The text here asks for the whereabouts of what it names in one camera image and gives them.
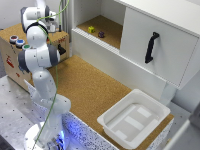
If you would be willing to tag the white plastic box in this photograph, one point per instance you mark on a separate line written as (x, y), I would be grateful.
(133, 120)

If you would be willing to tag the red button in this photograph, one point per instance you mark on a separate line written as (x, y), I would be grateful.
(13, 38)

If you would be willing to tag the blue button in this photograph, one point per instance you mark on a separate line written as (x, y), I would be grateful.
(20, 42)

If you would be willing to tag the wooden drawer box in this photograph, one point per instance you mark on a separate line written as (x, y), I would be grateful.
(10, 66)

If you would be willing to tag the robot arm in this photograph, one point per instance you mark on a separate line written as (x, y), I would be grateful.
(39, 60)

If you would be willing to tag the white sliding door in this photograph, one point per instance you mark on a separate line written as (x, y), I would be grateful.
(173, 53)

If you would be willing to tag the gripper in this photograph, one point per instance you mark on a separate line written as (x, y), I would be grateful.
(53, 25)

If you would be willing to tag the purple block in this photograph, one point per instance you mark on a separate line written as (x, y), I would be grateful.
(101, 34)

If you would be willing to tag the yellow block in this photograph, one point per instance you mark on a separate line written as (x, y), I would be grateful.
(91, 29)

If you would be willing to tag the white cabinet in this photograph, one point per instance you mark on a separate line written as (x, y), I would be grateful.
(100, 56)

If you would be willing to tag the green button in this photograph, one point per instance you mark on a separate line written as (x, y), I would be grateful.
(26, 46)

